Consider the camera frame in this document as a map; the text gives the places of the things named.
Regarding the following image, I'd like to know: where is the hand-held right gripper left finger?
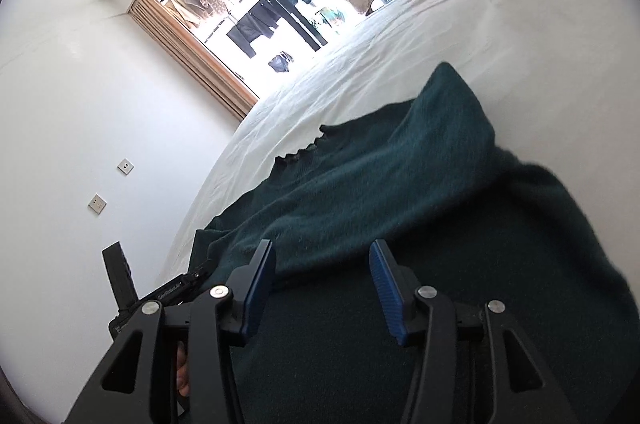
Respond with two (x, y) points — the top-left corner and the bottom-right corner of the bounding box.
(65, 239), (277, 424)

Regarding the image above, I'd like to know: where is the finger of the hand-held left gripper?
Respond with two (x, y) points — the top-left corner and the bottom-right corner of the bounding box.
(187, 254), (218, 289)
(102, 242), (139, 312)

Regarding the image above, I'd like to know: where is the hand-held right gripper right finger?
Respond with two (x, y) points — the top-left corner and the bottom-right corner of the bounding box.
(368, 240), (583, 424)

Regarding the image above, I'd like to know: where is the dark green sweater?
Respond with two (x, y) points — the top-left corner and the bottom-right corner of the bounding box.
(190, 62), (632, 424)

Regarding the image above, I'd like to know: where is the row of hanging black clothes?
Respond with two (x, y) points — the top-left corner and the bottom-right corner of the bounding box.
(226, 0), (327, 57)

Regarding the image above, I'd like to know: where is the person's left hand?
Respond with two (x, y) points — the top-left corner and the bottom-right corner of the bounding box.
(175, 344), (192, 398)

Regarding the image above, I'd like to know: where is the beige curtain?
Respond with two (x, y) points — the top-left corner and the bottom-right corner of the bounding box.
(129, 0), (258, 121)

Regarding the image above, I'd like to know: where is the small dark hanging garment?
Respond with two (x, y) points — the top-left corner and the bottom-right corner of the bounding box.
(268, 51), (294, 72)

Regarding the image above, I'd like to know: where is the bed with white sheet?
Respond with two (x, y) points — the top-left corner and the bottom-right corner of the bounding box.
(152, 0), (640, 305)

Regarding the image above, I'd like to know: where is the hanging beige shirt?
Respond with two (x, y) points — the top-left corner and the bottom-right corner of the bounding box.
(166, 0), (202, 28)

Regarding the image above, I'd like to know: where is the teal hanging cloth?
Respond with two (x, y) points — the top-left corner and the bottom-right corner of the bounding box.
(315, 6), (347, 29)

